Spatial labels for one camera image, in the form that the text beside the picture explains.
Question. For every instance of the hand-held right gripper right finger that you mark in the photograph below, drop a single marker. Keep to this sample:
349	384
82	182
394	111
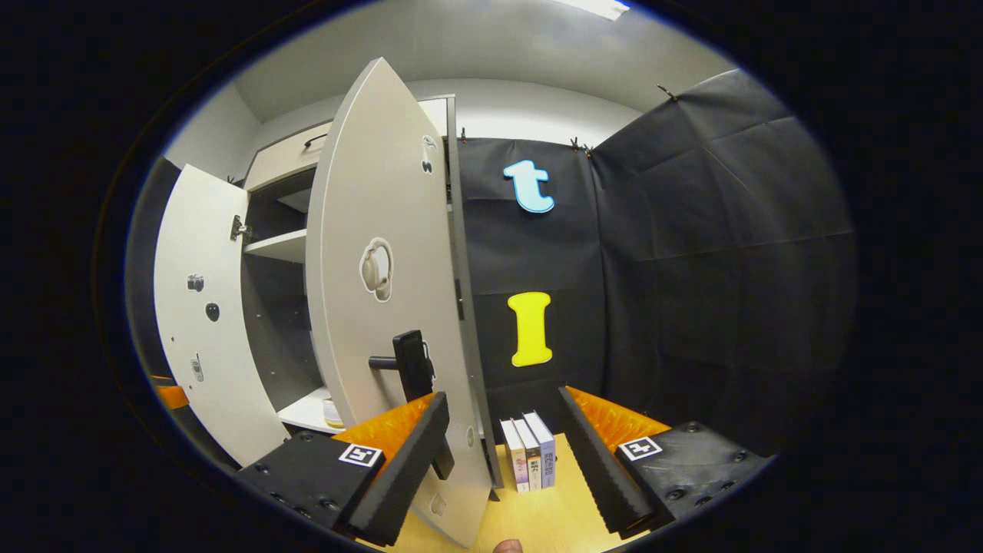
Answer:
595	468

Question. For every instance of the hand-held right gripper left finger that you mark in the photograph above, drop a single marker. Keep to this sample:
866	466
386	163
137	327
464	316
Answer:
403	468

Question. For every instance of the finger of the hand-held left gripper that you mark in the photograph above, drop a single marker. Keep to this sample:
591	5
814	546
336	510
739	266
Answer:
173	397

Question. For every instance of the white shoe cabinet door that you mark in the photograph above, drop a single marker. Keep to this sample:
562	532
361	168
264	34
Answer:
384	192
219	361

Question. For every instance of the white canvas shoe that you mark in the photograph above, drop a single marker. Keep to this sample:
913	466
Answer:
332	411

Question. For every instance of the white grey shoe cabinet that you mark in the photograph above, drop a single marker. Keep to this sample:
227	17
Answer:
273	338

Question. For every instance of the white cabinet shelf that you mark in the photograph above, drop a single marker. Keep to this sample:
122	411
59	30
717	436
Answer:
284	246
303	411

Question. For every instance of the metal door hinge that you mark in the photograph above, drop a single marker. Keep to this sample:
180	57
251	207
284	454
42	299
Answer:
238	228

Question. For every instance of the beige cabinet drawer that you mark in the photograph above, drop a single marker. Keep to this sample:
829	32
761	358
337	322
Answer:
280	161

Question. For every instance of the lavender book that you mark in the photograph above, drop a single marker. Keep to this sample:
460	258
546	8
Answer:
547	457

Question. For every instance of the pink white book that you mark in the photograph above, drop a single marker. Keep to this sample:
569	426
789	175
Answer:
516	461

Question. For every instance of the black backdrop cloth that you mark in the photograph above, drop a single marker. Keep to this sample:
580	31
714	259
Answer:
691	269

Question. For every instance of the long ceiling light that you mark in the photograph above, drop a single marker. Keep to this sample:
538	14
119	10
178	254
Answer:
599	8

